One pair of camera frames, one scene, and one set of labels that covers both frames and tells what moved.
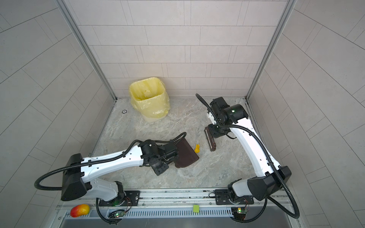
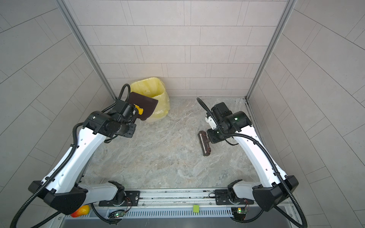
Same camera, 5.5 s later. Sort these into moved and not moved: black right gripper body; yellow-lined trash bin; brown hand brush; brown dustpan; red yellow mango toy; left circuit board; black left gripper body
Moved: brown hand brush; black left gripper body; brown dustpan
Not moved: yellow-lined trash bin; left circuit board; black right gripper body; red yellow mango toy
